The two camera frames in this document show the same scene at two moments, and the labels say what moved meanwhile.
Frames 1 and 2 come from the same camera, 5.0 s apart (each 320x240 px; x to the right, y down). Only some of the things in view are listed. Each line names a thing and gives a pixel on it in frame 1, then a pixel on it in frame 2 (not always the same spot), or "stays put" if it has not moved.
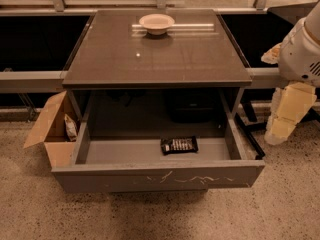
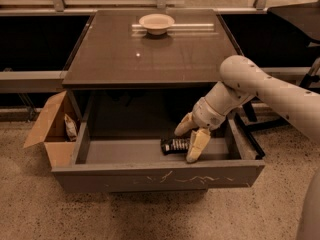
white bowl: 156,24 stays put
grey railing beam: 42,81 stays put
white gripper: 297,58 to 208,116
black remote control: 188,144 stays put
